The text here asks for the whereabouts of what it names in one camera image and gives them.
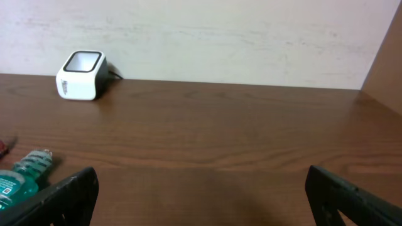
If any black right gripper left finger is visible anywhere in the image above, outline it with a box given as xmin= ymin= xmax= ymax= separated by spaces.
xmin=1 ymin=167 xmax=99 ymax=226

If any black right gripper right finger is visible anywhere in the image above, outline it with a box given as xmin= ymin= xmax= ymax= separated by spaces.
xmin=305 ymin=165 xmax=401 ymax=226

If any blue Listerine mouthwash bottle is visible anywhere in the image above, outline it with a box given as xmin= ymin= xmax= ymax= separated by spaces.
xmin=1 ymin=149 xmax=53 ymax=211

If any orange red snack stick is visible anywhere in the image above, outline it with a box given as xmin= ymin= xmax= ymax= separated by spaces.
xmin=0 ymin=141 xmax=9 ymax=158

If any white barcode scanner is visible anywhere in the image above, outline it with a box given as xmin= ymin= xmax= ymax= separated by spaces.
xmin=55 ymin=50 xmax=109 ymax=100

